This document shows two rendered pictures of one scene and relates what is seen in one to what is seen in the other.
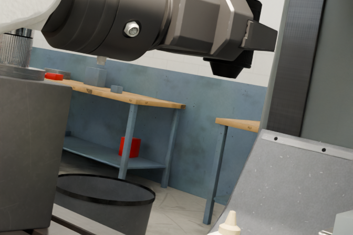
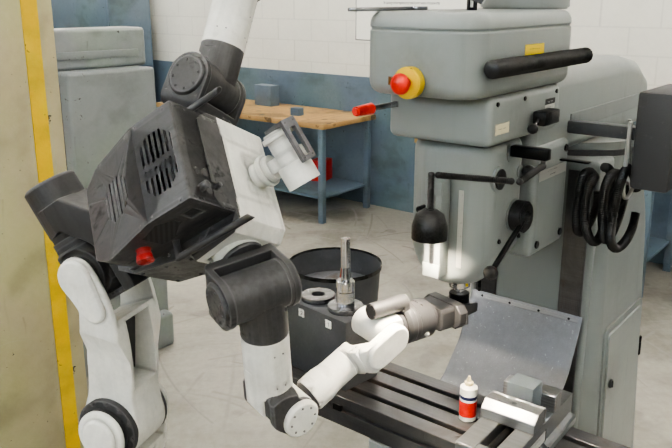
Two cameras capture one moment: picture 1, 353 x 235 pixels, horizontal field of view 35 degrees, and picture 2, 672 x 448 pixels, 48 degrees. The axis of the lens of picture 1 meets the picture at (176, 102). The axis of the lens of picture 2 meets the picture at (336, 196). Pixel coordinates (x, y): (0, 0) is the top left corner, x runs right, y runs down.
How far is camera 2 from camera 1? 1.31 m
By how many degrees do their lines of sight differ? 12
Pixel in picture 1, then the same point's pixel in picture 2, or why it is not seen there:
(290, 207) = (495, 337)
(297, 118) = (493, 284)
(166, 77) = (348, 85)
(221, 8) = (455, 312)
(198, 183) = (403, 197)
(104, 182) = (331, 253)
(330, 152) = (513, 304)
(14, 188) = not seen: hidden behind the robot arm
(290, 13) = not seen: hidden behind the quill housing
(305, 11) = not seen: hidden behind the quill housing
